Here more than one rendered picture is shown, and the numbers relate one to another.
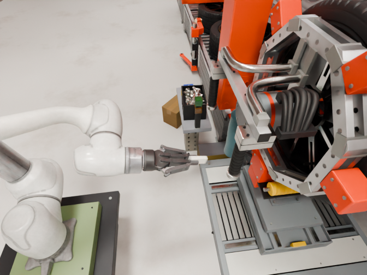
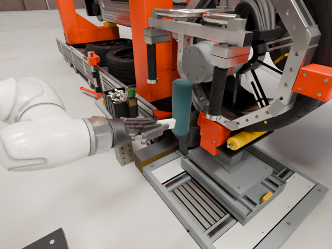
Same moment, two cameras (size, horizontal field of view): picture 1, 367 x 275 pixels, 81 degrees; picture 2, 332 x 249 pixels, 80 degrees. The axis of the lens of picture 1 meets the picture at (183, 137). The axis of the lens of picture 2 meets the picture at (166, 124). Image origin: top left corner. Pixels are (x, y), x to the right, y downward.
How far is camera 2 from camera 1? 0.36 m
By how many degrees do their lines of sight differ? 26
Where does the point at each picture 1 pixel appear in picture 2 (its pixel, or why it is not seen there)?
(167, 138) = (97, 161)
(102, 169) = (57, 146)
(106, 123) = (42, 95)
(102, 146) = (47, 116)
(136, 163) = (104, 132)
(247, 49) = not seen: hidden behind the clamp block
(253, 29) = not seen: hidden behind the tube
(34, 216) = not seen: outside the picture
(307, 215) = (259, 168)
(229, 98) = (156, 87)
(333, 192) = (311, 85)
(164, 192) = (116, 216)
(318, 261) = (285, 206)
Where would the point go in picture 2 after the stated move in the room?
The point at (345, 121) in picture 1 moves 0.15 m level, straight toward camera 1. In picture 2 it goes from (298, 15) to (316, 21)
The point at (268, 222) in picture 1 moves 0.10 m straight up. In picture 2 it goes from (236, 187) to (240, 174)
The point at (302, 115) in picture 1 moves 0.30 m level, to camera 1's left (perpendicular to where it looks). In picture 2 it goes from (268, 13) to (157, 20)
